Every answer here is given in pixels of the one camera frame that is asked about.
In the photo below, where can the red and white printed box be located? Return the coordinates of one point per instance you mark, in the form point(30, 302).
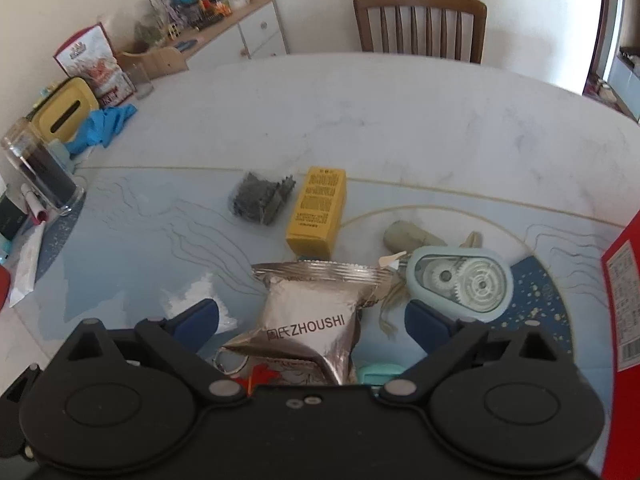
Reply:
point(95, 60)

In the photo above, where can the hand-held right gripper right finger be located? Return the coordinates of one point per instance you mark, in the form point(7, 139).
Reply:
point(425, 322)

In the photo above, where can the bag of black clips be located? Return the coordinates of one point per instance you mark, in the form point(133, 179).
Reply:
point(257, 197)

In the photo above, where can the wooden chair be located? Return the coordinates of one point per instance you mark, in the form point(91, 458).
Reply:
point(420, 20)

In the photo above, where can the blue cloth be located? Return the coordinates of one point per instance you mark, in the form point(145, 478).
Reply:
point(102, 125)

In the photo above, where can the wooden desktop rack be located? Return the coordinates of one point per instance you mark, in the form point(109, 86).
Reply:
point(155, 57)

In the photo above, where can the white wooden sideboard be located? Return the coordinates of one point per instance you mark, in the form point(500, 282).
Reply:
point(250, 30)

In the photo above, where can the beige small object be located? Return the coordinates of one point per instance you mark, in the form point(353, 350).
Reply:
point(410, 236)

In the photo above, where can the yellow carton box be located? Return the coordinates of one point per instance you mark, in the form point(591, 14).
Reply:
point(316, 210)

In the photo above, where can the beige twine piece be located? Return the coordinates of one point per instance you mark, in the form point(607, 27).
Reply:
point(390, 305)

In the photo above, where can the yellow tissue box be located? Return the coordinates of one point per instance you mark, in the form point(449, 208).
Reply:
point(65, 110)

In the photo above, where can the dark green box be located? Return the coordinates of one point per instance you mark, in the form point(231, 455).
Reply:
point(10, 217)

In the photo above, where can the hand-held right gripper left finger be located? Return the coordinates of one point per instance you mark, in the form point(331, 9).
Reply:
point(200, 320)

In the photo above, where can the light green tape dispenser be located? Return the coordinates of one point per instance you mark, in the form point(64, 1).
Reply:
point(465, 280)

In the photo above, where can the silver snack packet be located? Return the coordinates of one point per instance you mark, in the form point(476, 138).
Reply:
point(310, 310)

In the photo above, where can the clear jar with dark contents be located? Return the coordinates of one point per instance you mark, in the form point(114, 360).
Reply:
point(40, 165)

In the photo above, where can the white tube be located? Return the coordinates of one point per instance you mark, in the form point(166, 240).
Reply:
point(27, 265)

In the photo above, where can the small teal plastic item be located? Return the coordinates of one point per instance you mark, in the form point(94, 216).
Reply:
point(380, 374)

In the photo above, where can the clear drinking glass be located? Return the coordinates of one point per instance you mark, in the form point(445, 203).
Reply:
point(142, 80)

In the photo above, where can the pile of small toys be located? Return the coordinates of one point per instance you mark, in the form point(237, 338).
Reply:
point(175, 10)

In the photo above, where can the red cardboard box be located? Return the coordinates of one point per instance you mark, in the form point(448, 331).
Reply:
point(622, 305)

